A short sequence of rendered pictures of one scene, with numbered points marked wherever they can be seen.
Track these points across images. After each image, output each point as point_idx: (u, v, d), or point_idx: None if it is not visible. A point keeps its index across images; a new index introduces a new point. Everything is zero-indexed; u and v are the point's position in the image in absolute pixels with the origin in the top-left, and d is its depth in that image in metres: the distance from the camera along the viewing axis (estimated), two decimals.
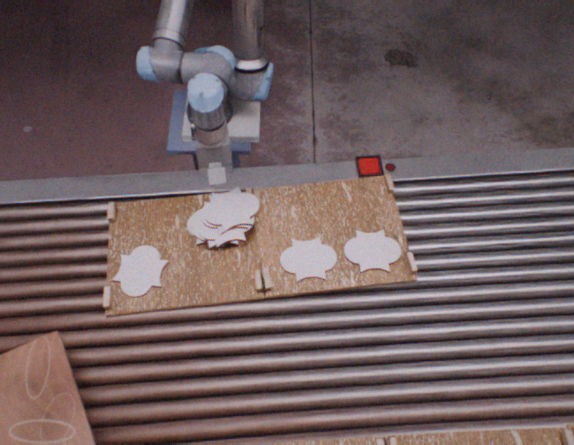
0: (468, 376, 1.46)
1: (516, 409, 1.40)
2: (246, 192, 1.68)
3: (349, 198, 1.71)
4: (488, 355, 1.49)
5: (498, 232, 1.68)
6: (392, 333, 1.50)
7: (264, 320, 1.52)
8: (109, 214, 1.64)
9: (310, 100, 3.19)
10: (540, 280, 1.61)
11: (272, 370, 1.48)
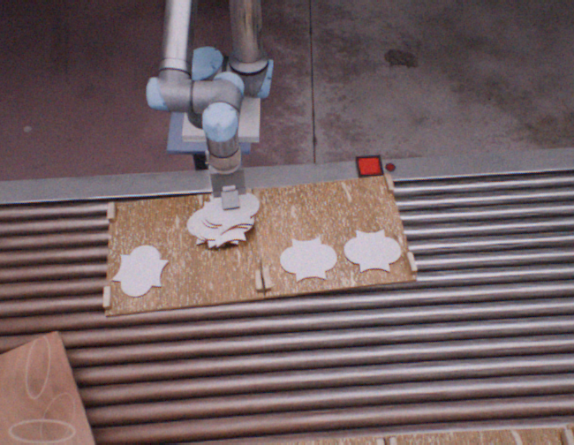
0: (468, 376, 1.46)
1: (516, 409, 1.40)
2: (246, 192, 1.68)
3: (349, 198, 1.71)
4: (488, 355, 1.49)
5: (498, 232, 1.68)
6: (392, 333, 1.50)
7: (264, 320, 1.52)
8: (109, 214, 1.64)
9: (310, 100, 3.19)
10: (540, 280, 1.61)
11: (272, 370, 1.48)
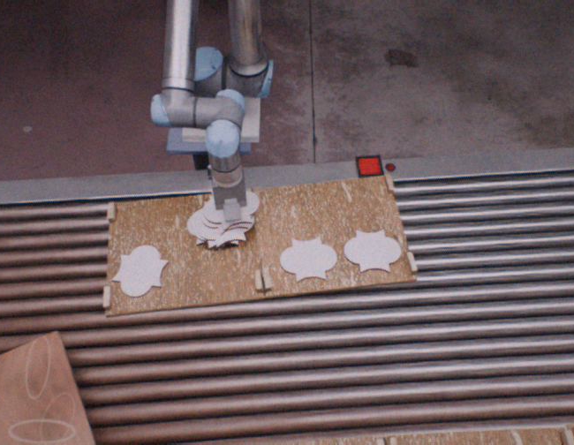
0: (468, 376, 1.46)
1: (516, 409, 1.40)
2: None
3: (349, 198, 1.71)
4: (488, 355, 1.49)
5: (498, 232, 1.68)
6: (392, 333, 1.50)
7: (264, 320, 1.52)
8: (109, 214, 1.64)
9: (310, 100, 3.19)
10: (540, 280, 1.61)
11: (272, 370, 1.48)
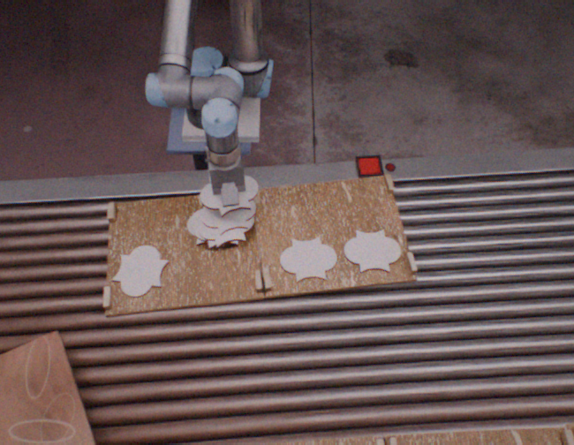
0: (468, 376, 1.46)
1: (516, 409, 1.40)
2: None
3: (349, 198, 1.71)
4: (488, 355, 1.49)
5: (498, 232, 1.68)
6: (392, 333, 1.50)
7: (264, 320, 1.52)
8: (109, 214, 1.64)
9: (310, 100, 3.19)
10: (540, 280, 1.61)
11: (272, 370, 1.48)
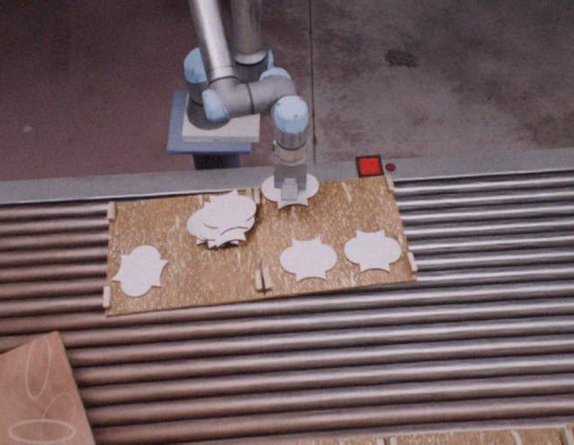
0: (468, 376, 1.46)
1: (516, 409, 1.40)
2: (246, 192, 1.68)
3: (349, 198, 1.71)
4: (488, 355, 1.49)
5: (498, 232, 1.68)
6: (392, 333, 1.50)
7: (264, 320, 1.52)
8: (109, 214, 1.64)
9: (310, 100, 3.19)
10: (540, 280, 1.61)
11: (272, 370, 1.48)
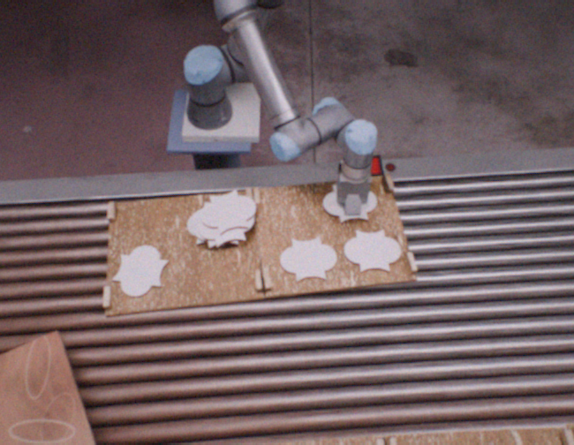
0: (468, 376, 1.46)
1: (516, 409, 1.40)
2: (246, 192, 1.68)
3: None
4: (488, 355, 1.49)
5: (498, 232, 1.68)
6: (392, 333, 1.50)
7: (264, 320, 1.52)
8: (109, 214, 1.64)
9: (310, 100, 3.19)
10: (540, 280, 1.61)
11: (272, 370, 1.48)
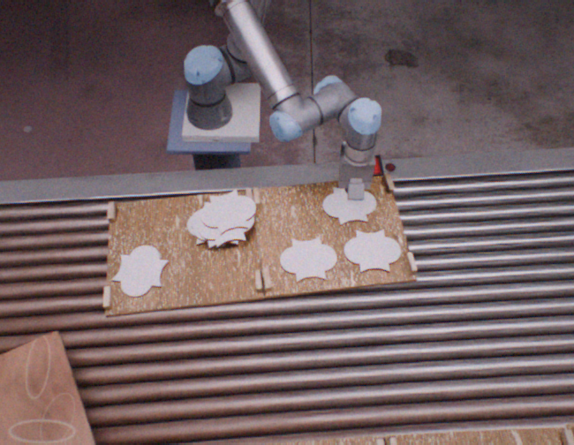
0: (468, 376, 1.46)
1: (516, 409, 1.40)
2: (246, 192, 1.68)
3: None
4: (488, 355, 1.49)
5: (498, 232, 1.68)
6: (392, 333, 1.50)
7: (264, 320, 1.52)
8: (109, 214, 1.64)
9: None
10: (540, 280, 1.61)
11: (272, 370, 1.48)
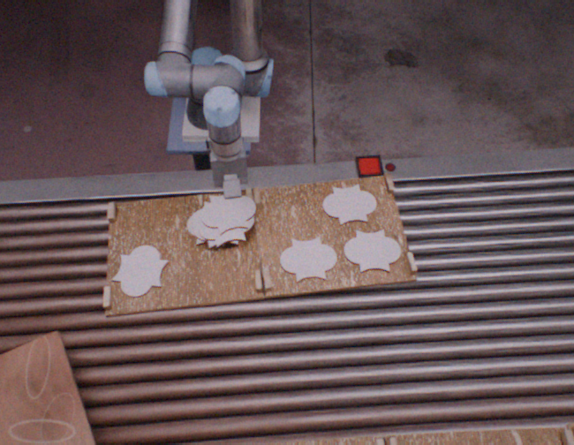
0: (468, 376, 1.46)
1: (516, 409, 1.40)
2: (246, 192, 1.68)
3: None
4: (488, 355, 1.49)
5: (498, 232, 1.68)
6: (392, 333, 1.50)
7: (264, 320, 1.52)
8: (109, 214, 1.64)
9: (310, 100, 3.19)
10: (540, 280, 1.61)
11: (272, 370, 1.48)
